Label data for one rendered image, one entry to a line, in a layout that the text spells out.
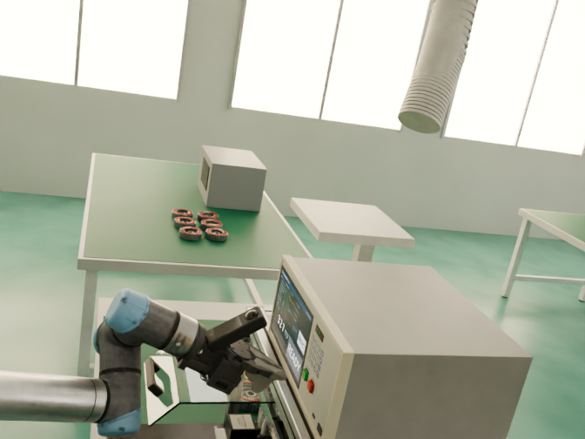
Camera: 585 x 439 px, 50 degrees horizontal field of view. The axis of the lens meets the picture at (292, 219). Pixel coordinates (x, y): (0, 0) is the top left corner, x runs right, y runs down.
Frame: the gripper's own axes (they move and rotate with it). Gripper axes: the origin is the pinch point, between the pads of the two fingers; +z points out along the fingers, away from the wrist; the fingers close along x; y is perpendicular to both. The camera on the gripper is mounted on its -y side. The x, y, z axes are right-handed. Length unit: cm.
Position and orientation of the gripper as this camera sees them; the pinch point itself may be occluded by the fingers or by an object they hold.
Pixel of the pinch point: (283, 372)
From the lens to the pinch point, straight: 126.7
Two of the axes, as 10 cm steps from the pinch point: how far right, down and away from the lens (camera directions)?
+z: 7.9, 4.7, 3.9
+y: -5.6, 8.2, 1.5
